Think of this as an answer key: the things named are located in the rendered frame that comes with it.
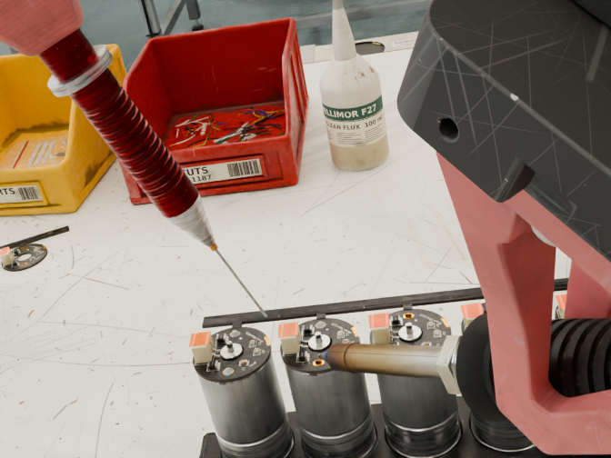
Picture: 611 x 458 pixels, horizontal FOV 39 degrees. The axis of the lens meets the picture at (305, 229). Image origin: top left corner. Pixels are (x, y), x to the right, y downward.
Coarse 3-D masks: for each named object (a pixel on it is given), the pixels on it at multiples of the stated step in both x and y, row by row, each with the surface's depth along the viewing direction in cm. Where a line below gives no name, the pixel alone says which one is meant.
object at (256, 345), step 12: (216, 336) 27; (228, 336) 27; (240, 336) 27; (252, 336) 27; (264, 336) 27; (216, 348) 27; (252, 348) 27; (264, 348) 27; (216, 360) 26; (240, 360) 26; (252, 360) 26; (264, 360) 26; (204, 372) 26; (216, 372) 26; (240, 372) 26; (252, 372) 26
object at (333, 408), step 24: (312, 384) 26; (336, 384) 26; (360, 384) 27; (312, 408) 26; (336, 408) 26; (360, 408) 27; (312, 432) 27; (336, 432) 27; (360, 432) 27; (312, 456) 28; (336, 456) 27; (360, 456) 28
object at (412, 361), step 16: (448, 336) 20; (336, 352) 24; (352, 352) 23; (368, 352) 23; (384, 352) 22; (400, 352) 22; (416, 352) 21; (432, 352) 21; (448, 352) 20; (336, 368) 24; (352, 368) 23; (368, 368) 23; (384, 368) 22; (400, 368) 22; (416, 368) 21; (432, 368) 20; (448, 368) 19; (448, 384) 20
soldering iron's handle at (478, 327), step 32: (480, 320) 19; (576, 320) 17; (608, 320) 16; (480, 352) 18; (576, 352) 16; (608, 352) 16; (480, 384) 18; (576, 384) 16; (608, 384) 15; (480, 416) 19
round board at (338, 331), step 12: (300, 324) 27; (312, 324) 27; (336, 324) 27; (348, 324) 27; (312, 336) 27; (336, 336) 27; (348, 336) 26; (300, 348) 26; (288, 360) 26; (300, 360) 26; (312, 360) 26; (300, 372) 26; (312, 372) 25; (324, 372) 25
